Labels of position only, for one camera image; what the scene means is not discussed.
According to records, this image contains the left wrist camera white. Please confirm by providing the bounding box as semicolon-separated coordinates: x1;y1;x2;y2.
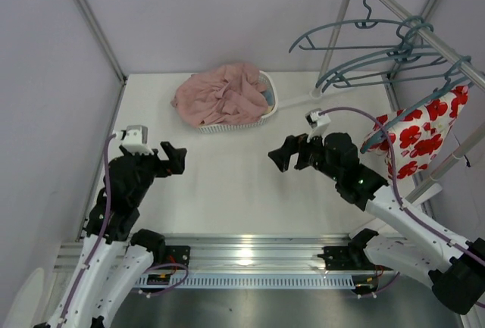
114;125;155;155

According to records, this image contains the metal clothes rack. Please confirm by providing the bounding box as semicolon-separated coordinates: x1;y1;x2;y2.
278;0;485;204

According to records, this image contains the right aluminium frame post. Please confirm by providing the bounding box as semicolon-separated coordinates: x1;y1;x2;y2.
383;74;400;111

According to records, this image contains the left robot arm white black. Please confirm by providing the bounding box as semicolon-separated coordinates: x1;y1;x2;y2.
40;142;189;327

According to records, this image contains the aluminium mounting rail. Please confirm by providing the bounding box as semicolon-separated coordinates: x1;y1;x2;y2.
52;233;467;274

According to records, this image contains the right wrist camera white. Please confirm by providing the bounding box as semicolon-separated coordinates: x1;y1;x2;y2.
305;108;331;143

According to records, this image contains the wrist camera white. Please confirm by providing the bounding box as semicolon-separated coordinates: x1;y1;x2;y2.
305;108;331;143
114;125;155;155

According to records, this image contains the aluminium frame post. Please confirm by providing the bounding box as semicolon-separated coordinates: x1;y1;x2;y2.
55;0;127;85
383;74;400;111

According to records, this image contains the white slotted cable duct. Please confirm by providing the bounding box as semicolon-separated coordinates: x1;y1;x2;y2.
135;273;355;290

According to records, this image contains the white laundry basket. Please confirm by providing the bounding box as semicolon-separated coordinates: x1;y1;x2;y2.
191;70;282;135

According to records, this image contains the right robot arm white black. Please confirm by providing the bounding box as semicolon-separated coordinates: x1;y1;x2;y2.
268;133;484;315

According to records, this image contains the pink crumpled garment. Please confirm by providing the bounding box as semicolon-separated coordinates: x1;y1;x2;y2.
171;62;270;128

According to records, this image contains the left aluminium frame post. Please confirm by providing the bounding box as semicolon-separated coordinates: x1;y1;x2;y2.
55;0;127;85

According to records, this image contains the red poppy print skirt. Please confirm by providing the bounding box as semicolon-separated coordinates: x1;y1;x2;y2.
364;85;470;180

